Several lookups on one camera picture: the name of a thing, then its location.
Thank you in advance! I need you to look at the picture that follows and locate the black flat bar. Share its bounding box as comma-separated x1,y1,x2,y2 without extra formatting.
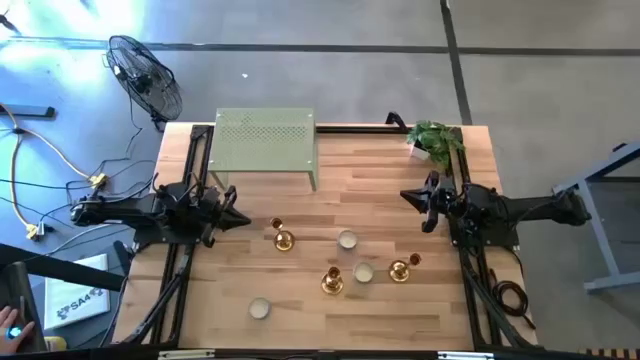
0,103,56,120

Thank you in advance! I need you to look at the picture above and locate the white candle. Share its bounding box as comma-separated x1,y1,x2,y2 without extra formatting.
248,296,272,321
336,229,359,250
352,261,376,284

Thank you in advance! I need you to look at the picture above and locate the yellow extension cord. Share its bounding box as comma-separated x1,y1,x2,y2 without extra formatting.
9,130,46,242
0,102,110,190

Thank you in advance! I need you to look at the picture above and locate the person's hand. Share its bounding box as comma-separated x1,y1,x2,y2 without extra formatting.
0,305,37,354

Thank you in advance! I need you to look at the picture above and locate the black curved bracket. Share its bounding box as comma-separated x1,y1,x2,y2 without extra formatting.
384,110,410,134

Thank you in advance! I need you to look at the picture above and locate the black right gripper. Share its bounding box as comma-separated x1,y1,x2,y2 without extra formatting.
399,171,451,234

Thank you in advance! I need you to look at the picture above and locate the green plant in white pot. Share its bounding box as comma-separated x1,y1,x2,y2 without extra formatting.
405,119,467,171

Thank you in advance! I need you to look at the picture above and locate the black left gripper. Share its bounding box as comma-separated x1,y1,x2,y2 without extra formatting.
202,185,252,247

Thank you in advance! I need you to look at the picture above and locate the brass candlestick holder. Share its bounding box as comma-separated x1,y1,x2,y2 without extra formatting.
388,252,423,284
269,216,296,252
320,265,345,296

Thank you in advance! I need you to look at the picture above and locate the grey metal table frame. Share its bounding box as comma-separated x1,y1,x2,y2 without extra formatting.
551,141,640,295

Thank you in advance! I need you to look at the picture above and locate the white strip on frame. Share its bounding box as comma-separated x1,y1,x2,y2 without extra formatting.
158,349,216,360
437,351,495,360

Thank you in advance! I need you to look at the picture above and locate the white printed box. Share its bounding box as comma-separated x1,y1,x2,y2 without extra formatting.
43,253,112,331

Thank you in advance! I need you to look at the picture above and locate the black floor fan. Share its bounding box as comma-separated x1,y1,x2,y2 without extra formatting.
102,33,185,132

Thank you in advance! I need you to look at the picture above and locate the green perforated metal shelf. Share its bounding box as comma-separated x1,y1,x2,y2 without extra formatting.
207,107,320,193

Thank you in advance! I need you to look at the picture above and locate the black aluminium frame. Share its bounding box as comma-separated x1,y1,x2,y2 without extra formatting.
112,122,541,360

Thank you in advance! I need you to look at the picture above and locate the coiled black cable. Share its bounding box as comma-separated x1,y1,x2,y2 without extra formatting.
487,267,537,331

